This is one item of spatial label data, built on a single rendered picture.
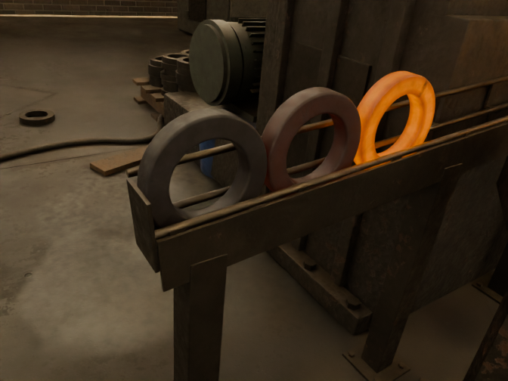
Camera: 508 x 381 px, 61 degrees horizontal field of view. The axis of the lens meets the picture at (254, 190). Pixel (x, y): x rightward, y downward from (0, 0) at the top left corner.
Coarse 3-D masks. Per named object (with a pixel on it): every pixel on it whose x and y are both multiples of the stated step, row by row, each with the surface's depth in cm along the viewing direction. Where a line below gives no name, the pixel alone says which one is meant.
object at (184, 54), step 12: (156, 60) 271; (168, 60) 251; (180, 60) 234; (156, 72) 272; (168, 72) 255; (180, 72) 234; (144, 84) 286; (156, 84) 277; (168, 84) 257; (180, 84) 238; (192, 84) 236; (144, 96) 291; (156, 96) 261; (156, 108) 274; (156, 120) 264
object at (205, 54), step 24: (216, 24) 185; (240, 24) 193; (264, 24) 197; (192, 48) 204; (216, 48) 185; (240, 48) 186; (192, 72) 209; (216, 72) 189; (240, 72) 186; (168, 96) 230; (192, 96) 232; (216, 96) 193; (240, 96) 198; (168, 120) 235; (216, 144) 193; (216, 168) 197
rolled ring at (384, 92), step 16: (384, 80) 71; (400, 80) 70; (416, 80) 72; (368, 96) 70; (384, 96) 69; (400, 96) 71; (416, 96) 74; (432, 96) 76; (368, 112) 69; (384, 112) 71; (416, 112) 78; (432, 112) 78; (368, 128) 70; (416, 128) 79; (368, 144) 72; (400, 144) 81; (416, 144) 80; (368, 160) 74
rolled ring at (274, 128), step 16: (304, 96) 62; (320, 96) 62; (336, 96) 63; (288, 112) 61; (304, 112) 61; (320, 112) 63; (336, 112) 65; (352, 112) 67; (272, 128) 61; (288, 128) 61; (336, 128) 70; (352, 128) 69; (272, 144) 61; (288, 144) 62; (336, 144) 71; (352, 144) 70; (272, 160) 62; (336, 160) 71; (352, 160) 72; (272, 176) 64; (288, 176) 65; (304, 176) 72
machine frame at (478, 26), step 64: (320, 0) 118; (384, 0) 101; (448, 0) 88; (320, 64) 119; (384, 64) 101; (448, 64) 90; (256, 128) 157; (384, 128) 108; (448, 128) 98; (320, 256) 140; (384, 256) 117; (448, 256) 131
